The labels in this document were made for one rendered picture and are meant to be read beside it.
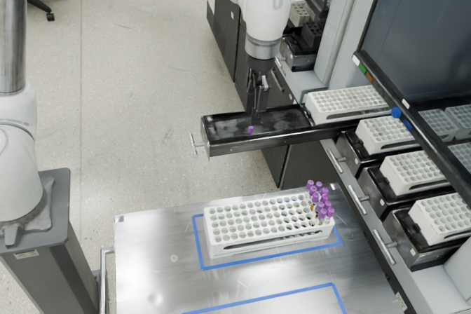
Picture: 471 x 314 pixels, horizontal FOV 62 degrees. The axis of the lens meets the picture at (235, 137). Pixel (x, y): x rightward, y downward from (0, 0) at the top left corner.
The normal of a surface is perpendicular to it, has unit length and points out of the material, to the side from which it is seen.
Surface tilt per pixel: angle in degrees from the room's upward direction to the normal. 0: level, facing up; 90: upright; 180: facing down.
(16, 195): 88
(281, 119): 0
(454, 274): 90
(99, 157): 0
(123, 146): 0
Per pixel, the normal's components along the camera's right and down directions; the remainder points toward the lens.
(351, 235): 0.07, -0.69
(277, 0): 0.33, 0.58
